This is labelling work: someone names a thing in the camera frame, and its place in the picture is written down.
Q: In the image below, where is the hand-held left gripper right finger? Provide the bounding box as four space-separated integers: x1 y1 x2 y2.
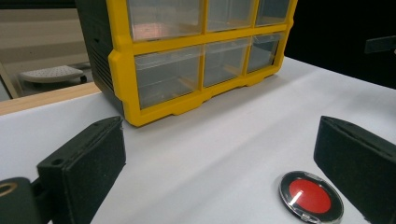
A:
313 115 396 224

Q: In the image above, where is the set of clear plastic drawers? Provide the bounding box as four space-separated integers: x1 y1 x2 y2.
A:
126 0 291 110

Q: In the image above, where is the beige slanted frame post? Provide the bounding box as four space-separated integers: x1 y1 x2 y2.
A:
0 61 20 101

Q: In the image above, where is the round red black compact case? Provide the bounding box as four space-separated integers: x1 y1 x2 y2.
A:
277 170 346 224

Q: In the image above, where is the white perforated round stool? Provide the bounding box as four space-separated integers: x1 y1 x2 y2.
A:
19 64 89 85

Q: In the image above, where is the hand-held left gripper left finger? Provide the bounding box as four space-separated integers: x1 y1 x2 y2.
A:
36 116 127 224

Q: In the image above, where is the yellow black drawer cabinet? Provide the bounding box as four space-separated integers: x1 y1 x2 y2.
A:
74 0 299 128

